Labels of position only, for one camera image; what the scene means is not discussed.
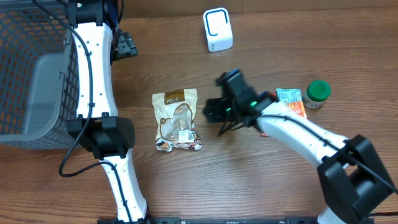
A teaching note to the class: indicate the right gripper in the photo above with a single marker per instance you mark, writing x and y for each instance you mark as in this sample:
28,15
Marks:
209,112

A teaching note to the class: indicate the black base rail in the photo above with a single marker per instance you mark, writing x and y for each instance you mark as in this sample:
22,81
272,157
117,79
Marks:
177,220

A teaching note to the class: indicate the teal orange snack packet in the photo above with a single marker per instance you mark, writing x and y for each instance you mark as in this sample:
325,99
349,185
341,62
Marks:
289,95

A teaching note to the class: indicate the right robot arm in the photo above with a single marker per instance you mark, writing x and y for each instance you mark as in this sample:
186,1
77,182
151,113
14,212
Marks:
353,179

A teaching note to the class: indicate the grey plastic mesh basket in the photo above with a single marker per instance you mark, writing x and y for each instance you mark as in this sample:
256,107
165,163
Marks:
39,76

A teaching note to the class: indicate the small orange snack packet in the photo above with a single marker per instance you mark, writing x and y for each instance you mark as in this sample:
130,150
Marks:
298,108

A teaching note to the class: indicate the red snack bar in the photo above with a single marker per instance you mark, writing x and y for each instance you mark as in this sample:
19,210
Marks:
263,134

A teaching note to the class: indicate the white barcode scanner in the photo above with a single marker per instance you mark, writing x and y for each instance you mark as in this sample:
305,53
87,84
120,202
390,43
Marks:
218,30

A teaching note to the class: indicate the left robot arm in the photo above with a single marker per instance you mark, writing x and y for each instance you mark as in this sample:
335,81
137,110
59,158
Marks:
98,128

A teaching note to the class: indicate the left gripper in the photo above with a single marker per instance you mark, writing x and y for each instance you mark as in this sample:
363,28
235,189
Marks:
125,45

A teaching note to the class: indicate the green lidded jar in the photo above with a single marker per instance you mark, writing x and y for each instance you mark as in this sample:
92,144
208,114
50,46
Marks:
316,94

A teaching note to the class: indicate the beige snack pouch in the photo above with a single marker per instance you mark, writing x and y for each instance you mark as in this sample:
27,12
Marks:
175,115

